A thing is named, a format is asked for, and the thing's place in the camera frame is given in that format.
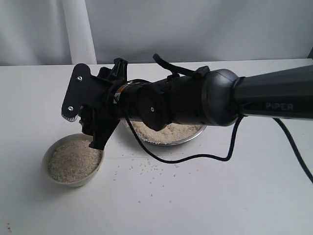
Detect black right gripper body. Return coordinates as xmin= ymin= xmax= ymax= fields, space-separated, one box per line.
xmin=80 ymin=58 xmax=137 ymax=122

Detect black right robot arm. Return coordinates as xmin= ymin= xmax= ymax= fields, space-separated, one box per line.
xmin=61 ymin=55 xmax=313 ymax=150

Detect rice in white bowl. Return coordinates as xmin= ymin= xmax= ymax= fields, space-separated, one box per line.
xmin=47 ymin=140 xmax=103 ymax=183

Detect white ceramic bowl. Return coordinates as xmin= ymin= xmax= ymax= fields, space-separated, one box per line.
xmin=42 ymin=134 xmax=104 ymax=188

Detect rice on steel plate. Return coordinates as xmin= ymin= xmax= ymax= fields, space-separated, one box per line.
xmin=131 ymin=121 xmax=205 ymax=145

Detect spilled rice grains on table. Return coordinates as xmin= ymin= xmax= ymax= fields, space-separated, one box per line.
xmin=112 ymin=157 xmax=194 ymax=204

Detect white backdrop curtain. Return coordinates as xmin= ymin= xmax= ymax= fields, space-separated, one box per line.
xmin=0 ymin=0 xmax=313 ymax=66

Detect round steel plate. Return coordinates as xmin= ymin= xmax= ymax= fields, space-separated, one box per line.
xmin=115 ymin=77 xmax=207 ymax=146

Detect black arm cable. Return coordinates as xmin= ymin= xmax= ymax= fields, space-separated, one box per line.
xmin=112 ymin=53 xmax=313 ymax=184

